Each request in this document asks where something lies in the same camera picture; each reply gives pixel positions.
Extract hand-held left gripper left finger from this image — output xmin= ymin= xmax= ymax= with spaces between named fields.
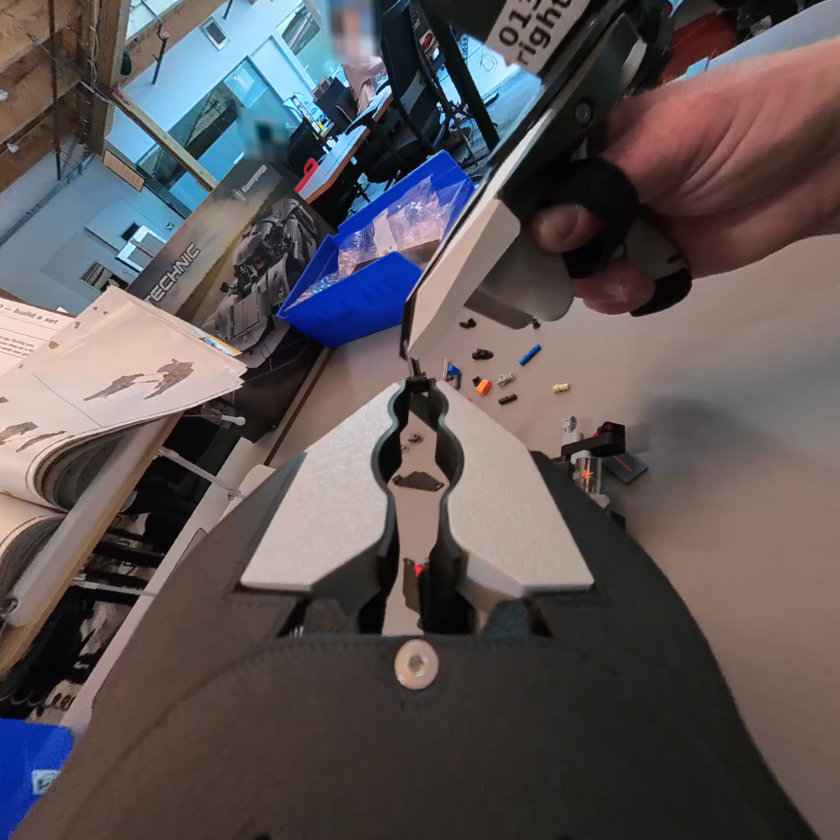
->
xmin=238 ymin=384 xmax=411 ymax=601

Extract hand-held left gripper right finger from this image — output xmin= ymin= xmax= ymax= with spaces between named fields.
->
xmin=430 ymin=381 xmax=596 ymax=614

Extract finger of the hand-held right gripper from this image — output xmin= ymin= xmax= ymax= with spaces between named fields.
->
xmin=400 ymin=108 xmax=560 ymax=361

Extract black grey lego assembly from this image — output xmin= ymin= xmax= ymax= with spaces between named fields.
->
xmin=560 ymin=415 xmax=630 ymax=519

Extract dark lego set box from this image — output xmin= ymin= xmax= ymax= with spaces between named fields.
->
xmin=125 ymin=174 xmax=336 ymax=444

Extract lego instruction booklet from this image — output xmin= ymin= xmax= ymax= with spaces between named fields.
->
xmin=0 ymin=285 xmax=249 ymax=592

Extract person's right hand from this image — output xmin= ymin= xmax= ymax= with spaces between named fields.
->
xmin=530 ymin=36 xmax=840 ymax=316

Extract clear plastic bags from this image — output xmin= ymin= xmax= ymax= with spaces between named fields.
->
xmin=289 ymin=180 xmax=470 ymax=309

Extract blue plastic bin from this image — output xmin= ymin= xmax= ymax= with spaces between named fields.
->
xmin=0 ymin=718 xmax=74 ymax=840
xmin=276 ymin=150 xmax=476 ymax=349

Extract flat grey orange striped tile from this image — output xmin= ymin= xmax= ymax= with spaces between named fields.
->
xmin=600 ymin=451 xmax=649 ymax=485

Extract black office chair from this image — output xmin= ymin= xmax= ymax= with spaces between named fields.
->
xmin=377 ymin=0 xmax=501 ymax=186

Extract wooden office desk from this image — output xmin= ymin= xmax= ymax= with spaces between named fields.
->
xmin=298 ymin=85 xmax=395 ymax=204

